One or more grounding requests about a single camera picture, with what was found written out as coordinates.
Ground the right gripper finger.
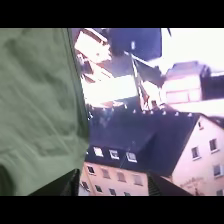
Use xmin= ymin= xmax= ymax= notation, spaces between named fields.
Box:
xmin=30 ymin=168 xmax=82 ymax=197

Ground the grey green garment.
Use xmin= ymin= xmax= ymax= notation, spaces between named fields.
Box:
xmin=0 ymin=28 xmax=91 ymax=197

